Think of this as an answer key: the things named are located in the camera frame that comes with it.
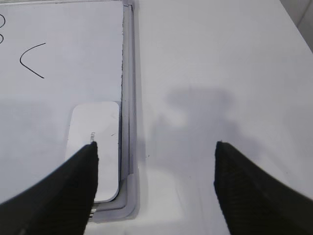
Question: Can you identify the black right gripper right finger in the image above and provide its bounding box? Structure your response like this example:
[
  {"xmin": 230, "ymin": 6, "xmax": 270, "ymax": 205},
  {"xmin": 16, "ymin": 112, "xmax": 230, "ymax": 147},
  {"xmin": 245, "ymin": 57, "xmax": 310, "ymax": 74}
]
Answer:
[{"xmin": 214, "ymin": 141, "xmax": 313, "ymax": 235}]

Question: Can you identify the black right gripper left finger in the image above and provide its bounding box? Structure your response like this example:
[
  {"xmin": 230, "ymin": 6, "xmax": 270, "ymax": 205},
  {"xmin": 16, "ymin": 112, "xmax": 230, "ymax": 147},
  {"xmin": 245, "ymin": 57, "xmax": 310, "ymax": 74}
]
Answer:
[{"xmin": 0, "ymin": 142, "xmax": 99, "ymax": 235}]

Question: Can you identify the white rectangular board eraser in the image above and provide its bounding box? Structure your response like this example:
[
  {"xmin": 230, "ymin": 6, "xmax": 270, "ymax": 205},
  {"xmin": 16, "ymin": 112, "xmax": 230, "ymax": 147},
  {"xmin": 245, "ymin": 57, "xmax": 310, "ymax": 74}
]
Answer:
[{"xmin": 65, "ymin": 101, "xmax": 120, "ymax": 202}]

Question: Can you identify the white board with silver frame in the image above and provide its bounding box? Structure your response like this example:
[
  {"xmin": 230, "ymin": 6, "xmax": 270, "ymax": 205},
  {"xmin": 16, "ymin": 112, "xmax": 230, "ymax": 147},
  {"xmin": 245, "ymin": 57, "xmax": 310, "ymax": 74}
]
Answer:
[{"xmin": 0, "ymin": 0, "xmax": 137, "ymax": 223}]

